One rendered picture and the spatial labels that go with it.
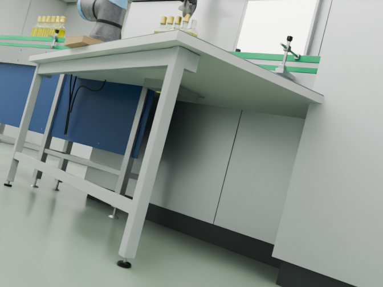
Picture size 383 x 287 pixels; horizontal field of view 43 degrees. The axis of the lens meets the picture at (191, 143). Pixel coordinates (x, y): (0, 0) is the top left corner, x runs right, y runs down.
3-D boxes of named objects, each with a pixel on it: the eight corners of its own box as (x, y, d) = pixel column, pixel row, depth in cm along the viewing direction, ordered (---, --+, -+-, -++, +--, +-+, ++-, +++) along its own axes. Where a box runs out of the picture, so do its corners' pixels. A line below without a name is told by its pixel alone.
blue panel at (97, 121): (158, 164, 266) (178, 89, 268) (136, 158, 252) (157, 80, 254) (5, 124, 365) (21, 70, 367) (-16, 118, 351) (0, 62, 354)
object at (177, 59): (120, 267, 149) (179, 45, 153) (2, 184, 273) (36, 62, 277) (146, 270, 154) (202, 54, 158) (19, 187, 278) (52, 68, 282)
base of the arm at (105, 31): (94, 39, 208) (100, 16, 208) (83, 40, 221) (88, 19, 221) (126, 49, 216) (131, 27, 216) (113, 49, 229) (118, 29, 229)
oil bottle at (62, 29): (58, 56, 340) (69, 18, 341) (52, 53, 335) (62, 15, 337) (54, 56, 343) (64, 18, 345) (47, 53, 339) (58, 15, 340)
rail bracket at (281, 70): (293, 93, 216) (305, 45, 217) (276, 82, 202) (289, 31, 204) (284, 92, 218) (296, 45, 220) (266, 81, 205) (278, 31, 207)
